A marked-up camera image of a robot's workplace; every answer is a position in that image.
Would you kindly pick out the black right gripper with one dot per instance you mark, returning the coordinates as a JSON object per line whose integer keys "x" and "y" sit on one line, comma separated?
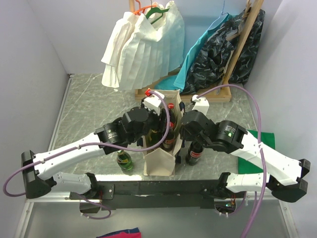
{"x": 184, "y": 134}

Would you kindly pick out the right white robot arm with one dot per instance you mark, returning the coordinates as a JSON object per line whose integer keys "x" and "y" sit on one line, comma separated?
{"x": 283, "y": 176}

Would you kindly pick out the green bottle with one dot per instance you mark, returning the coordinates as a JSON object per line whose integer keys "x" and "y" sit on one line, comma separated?
{"x": 124, "y": 160}
{"x": 154, "y": 137}

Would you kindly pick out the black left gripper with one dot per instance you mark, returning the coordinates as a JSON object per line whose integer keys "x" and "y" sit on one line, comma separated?
{"x": 160, "y": 125}

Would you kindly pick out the dark patterned garment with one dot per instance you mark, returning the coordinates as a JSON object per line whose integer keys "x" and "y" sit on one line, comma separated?
{"x": 209, "y": 65}

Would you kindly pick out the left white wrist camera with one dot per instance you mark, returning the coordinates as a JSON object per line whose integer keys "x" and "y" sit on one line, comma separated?
{"x": 152, "y": 102}

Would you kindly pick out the teal shirt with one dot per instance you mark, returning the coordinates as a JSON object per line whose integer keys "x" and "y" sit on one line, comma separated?
{"x": 177, "y": 82}

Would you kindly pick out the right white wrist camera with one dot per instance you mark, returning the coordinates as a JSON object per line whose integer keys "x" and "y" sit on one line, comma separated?
{"x": 200, "y": 104}

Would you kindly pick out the black base beam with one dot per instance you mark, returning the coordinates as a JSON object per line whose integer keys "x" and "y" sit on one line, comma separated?
{"x": 161, "y": 193}

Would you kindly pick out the white pleated garment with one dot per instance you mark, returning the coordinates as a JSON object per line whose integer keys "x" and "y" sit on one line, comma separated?
{"x": 143, "y": 49}

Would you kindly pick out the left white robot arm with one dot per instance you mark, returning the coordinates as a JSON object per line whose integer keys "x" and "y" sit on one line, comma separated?
{"x": 43, "y": 171}

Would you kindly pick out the orange hanger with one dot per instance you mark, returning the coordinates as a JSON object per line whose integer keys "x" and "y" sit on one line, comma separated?
{"x": 140, "y": 8}

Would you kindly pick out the blue wire hanger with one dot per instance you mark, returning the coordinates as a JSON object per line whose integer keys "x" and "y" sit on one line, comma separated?
{"x": 220, "y": 16}

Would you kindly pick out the wooden clothes rack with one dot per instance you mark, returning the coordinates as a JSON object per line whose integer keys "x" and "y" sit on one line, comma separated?
{"x": 220, "y": 92}

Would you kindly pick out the cream canvas tote bag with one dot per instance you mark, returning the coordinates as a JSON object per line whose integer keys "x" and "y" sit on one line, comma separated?
{"x": 159, "y": 162}

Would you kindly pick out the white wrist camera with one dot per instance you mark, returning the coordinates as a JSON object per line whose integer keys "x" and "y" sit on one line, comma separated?
{"x": 200, "y": 104}
{"x": 152, "y": 102}

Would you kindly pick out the pink and blue cloth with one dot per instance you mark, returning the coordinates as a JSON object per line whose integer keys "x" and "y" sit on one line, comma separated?
{"x": 127, "y": 233}

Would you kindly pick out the cola glass bottle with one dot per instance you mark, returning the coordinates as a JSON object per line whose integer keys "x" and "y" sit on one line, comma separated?
{"x": 172, "y": 116}

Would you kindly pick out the green cloth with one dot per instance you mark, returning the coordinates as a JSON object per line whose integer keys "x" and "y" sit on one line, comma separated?
{"x": 245, "y": 167}

